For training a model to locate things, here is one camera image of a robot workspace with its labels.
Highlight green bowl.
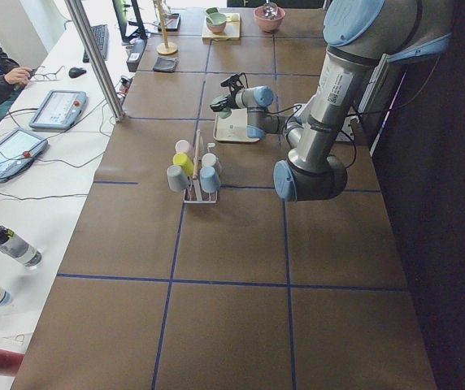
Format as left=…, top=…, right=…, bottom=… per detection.
left=206, top=12, right=227, bottom=34

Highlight black keyboard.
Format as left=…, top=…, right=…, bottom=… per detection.
left=91, top=24, right=110, bottom=61

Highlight yellow cup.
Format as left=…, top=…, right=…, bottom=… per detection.
left=172, top=153, right=194, bottom=176

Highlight clear water bottle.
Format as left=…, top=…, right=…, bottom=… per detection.
left=0, top=225, right=41, bottom=267

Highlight eyeglasses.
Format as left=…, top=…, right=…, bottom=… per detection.
left=32, top=66, right=65, bottom=82

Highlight wooden mug tree stand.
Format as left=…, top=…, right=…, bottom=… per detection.
left=154, top=0, right=178, bottom=56

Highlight near teach pendant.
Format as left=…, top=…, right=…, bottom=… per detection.
left=0, top=128, right=48, bottom=182

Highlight cream rabbit serving tray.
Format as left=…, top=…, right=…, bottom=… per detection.
left=213, top=108, right=259, bottom=143

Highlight folded grey cloth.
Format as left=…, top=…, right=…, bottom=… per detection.
left=152, top=56, right=178, bottom=73

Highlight pink bowl with ice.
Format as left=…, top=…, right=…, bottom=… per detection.
left=253, top=2, right=286, bottom=33

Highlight aluminium frame post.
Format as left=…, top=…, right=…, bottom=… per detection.
left=65, top=0, right=125, bottom=123

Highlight black box with label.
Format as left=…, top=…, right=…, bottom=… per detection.
left=126, top=39, right=146, bottom=72

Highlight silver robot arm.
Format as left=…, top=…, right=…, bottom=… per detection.
left=210, top=1, right=454, bottom=202

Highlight far teach pendant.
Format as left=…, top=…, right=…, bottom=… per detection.
left=28, top=90, right=87, bottom=132

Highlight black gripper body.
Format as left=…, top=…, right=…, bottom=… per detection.
left=220, top=73, right=247, bottom=109

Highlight cream white cup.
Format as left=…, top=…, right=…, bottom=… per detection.
left=201, top=153, right=222, bottom=175

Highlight light blue cup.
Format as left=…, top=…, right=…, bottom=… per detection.
left=200, top=166, right=221, bottom=193

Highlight wooden cutting board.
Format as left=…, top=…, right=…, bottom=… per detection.
left=202, top=12, right=241, bottom=41

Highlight white wire cup rack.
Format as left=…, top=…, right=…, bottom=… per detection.
left=183, top=129, right=218, bottom=204

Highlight pink cup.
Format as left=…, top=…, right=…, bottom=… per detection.
left=175, top=139, right=194, bottom=156

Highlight green cup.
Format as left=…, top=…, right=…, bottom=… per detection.
left=210, top=95, right=232, bottom=119

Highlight black computer mouse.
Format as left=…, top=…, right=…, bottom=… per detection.
left=68, top=67, right=86, bottom=79

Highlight teach pendant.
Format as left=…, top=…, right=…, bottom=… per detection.
left=0, top=128, right=48, bottom=182
left=28, top=90, right=87, bottom=132

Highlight grey cup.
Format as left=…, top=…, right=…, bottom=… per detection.
left=166, top=165, right=189, bottom=193

